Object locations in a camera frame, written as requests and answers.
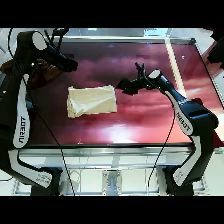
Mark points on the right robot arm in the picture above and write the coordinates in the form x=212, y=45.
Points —
x=196, y=123

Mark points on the silver frame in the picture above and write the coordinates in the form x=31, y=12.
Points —
x=126, y=151

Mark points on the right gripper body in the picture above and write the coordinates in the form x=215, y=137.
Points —
x=133, y=86

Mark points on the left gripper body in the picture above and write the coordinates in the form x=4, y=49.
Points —
x=65, y=63

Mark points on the cream shirt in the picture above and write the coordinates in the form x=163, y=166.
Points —
x=91, y=101

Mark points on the black garment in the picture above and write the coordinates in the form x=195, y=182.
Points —
x=217, y=50

